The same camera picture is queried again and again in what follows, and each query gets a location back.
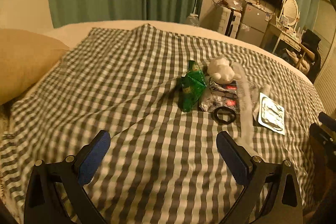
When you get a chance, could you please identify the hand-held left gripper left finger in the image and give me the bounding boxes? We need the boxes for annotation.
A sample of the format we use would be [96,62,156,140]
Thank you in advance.
[24,130,111,224]

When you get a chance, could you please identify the white bed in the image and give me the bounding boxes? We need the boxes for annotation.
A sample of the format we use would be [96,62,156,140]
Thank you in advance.
[39,20,328,114]

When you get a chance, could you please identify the black hair tie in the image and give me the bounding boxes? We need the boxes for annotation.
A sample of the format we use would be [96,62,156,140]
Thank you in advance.
[213,106,237,125]

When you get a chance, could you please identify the white dressing table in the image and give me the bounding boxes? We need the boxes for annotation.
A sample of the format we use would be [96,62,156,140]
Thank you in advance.
[262,22,302,56]

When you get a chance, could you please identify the black chair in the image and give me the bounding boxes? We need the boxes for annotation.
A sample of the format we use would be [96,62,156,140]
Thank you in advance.
[295,29,322,75]

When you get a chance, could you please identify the white oval mirror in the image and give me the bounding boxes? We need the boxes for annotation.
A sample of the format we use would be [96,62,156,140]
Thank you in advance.
[279,0,300,28]

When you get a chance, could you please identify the checkered cloth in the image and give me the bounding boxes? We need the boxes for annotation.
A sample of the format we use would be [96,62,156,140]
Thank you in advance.
[0,25,328,224]

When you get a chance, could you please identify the crumpled white tissue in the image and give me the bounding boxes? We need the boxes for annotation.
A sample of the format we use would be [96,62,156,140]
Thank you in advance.
[208,55,236,83]

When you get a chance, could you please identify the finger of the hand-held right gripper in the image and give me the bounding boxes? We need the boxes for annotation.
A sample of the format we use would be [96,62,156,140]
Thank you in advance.
[318,112,336,132]
[309,123,336,164]

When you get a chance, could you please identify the silver and red foil packet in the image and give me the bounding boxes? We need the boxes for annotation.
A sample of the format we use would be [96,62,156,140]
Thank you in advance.
[199,77,240,112]

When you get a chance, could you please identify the green snack packet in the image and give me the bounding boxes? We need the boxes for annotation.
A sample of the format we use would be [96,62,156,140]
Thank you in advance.
[180,60,207,112]

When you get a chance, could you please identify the white comb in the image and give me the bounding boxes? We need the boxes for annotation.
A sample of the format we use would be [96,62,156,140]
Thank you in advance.
[231,62,256,156]

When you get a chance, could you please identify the silver mini fridge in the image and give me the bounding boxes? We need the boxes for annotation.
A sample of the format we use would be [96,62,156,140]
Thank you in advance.
[236,1,269,46]

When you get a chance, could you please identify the tan pillow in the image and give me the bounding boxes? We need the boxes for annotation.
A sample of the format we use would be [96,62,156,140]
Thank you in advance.
[0,28,70,106]

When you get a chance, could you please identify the silver blister pack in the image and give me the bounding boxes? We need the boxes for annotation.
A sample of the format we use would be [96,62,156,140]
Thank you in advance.
[258,92,286,136]

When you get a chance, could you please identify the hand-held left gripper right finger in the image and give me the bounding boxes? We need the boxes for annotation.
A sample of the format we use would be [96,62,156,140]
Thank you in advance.
[216,131,303,224]

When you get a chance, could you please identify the clear water bottle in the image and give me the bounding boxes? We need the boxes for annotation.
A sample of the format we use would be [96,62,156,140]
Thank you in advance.
[185,13,200,28]

